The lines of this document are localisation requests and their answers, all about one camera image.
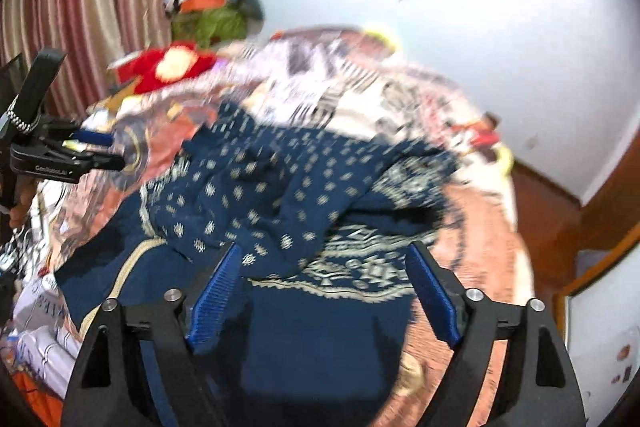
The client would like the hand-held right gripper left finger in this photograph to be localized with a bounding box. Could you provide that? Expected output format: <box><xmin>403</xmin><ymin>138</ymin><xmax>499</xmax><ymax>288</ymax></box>
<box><xmin>60</xmin><ymin>242</ymin><xmax>246</xmax><ymax>427</ymax></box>

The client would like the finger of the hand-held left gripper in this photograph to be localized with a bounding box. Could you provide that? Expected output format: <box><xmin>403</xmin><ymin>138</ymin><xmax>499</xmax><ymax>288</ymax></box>
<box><xmin>62</xmin><ymin>131</ymin><xmax>115</xmax><ymax>154</ymax></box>
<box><xmin>75</xmin><ymin>153</ymin><xmax>127</xmax><ymax>172</ymax></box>

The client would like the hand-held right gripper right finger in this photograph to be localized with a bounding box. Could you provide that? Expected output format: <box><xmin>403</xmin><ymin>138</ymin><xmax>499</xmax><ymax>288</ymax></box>
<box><xmin>404</xmin><ymin>241</ymin><xmax>587</xmax><ymax>427</ymax></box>

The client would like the navy patterned hoodie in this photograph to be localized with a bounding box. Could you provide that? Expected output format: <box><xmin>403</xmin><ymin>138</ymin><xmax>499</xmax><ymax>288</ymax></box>
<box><xmin>52</xmin><ymin>102</ymin><xmax>461</xmax><ymax>427</ymax></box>

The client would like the person's left hand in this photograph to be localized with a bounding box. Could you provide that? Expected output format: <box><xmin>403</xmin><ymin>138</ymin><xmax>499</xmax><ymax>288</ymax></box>
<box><xmin>9</xmin><ymin>202</ymin><xmax>31</xmax><ymax>230</ymax></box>

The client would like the printed blanket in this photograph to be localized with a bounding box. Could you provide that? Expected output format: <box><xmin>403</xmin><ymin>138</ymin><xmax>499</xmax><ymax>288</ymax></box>
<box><xmin>15</xmin><ymin>24</ymin><xmax>537</xmax><ymax>427</ymax></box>

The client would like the red plush toy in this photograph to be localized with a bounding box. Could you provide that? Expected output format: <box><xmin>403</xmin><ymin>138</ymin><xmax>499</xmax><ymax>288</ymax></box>
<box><xmin>116</xmin><ymin>41</ymin><xmax>222</xmax><ymax>96</ymax></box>

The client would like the striped curtain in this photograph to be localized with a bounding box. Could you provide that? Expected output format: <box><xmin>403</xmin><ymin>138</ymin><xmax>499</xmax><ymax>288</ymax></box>
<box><xmin>0</xmin><ymin>0</ymin><xmax>201</xmax><ymax>120</ymax></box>

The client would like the yellow green object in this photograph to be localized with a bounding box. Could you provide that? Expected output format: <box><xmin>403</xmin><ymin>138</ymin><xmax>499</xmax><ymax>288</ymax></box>
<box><xmin>494</xmin><ymin>142</ymin><xmax>516</xmax><ymax>178</ymax></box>

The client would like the green patterned box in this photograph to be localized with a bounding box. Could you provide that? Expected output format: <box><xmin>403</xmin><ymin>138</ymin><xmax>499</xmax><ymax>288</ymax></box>
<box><xmin>171</xmin><ymin>4</ymin><xmax>249</xmax><ymax>48</ymax></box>

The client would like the white door panel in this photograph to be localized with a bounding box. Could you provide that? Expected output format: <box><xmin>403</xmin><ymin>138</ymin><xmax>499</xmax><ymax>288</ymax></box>
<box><xmin>566</xmin><ymin>232</ymin><xmax>640</xmax><ymax>410</ymax></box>

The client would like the white printed cloth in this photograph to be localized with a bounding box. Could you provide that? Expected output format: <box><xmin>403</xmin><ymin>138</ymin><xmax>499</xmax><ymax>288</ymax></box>
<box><xmin>12</xmin><ymin>274</ymin><xmax>87</xmax><ymax>400</ymax></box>

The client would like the orange box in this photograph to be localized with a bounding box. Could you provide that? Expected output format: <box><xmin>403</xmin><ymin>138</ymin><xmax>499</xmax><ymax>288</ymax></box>
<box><xmin>180</xmin><ymin>0</ymin><xmax>227</xmax><ymax>14</ymax></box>

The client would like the orange cloth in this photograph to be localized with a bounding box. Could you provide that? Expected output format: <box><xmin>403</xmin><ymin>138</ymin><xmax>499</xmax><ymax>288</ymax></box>
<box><xmin>12</xmin><ymin>367</ymin><xmax>67</xmax><ymax>427</ymax></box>

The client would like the yellow plush toy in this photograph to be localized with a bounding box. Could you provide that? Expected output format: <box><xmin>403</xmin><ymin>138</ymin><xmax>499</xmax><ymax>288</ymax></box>
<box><xmin>362</xmin><ymin>27</ymin><xmax>402</xmax><ymax>54</ymax></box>

